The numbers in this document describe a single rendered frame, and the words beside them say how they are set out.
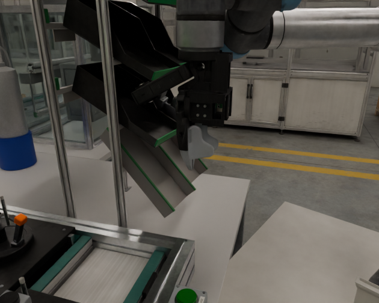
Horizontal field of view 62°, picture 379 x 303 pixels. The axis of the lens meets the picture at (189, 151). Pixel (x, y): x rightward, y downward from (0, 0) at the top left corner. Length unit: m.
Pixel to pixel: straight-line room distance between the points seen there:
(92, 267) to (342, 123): 4.24
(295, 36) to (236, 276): 0.59
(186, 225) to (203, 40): 0.69
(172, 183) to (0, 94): 0.87
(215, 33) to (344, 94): 4.20
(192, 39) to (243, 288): 0.61
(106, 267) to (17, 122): 0.90
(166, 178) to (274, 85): 3.77
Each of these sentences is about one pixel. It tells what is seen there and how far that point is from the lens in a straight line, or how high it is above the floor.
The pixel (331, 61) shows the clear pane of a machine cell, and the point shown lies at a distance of 4.57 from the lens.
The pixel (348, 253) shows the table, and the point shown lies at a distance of 1.05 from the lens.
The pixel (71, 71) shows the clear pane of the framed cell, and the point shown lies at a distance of 1.68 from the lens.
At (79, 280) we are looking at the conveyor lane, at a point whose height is 0.92.
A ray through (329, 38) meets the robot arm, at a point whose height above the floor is 1.44.
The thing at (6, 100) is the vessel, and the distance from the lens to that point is 1.53.
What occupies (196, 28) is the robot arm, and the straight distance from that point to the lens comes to 0.49.
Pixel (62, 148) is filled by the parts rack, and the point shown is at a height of 1.16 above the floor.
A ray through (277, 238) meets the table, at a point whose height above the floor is 0.86.
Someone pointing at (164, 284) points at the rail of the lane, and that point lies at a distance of 0.73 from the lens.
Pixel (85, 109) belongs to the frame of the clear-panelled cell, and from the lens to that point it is 1.66.
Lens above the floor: 1.47
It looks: 22 degrees down
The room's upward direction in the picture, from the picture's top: straight up
